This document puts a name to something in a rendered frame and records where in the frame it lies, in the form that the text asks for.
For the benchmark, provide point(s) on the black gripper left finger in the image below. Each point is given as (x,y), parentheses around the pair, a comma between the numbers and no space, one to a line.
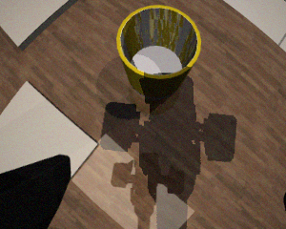
(30,195)

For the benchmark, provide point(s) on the yellow mug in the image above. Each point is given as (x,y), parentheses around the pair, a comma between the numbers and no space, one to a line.
(158,47)

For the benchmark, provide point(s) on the grey flat slab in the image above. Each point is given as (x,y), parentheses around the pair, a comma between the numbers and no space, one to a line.
(23,20)

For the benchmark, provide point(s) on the white flat square board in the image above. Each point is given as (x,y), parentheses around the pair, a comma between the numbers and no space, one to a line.
(32,129)

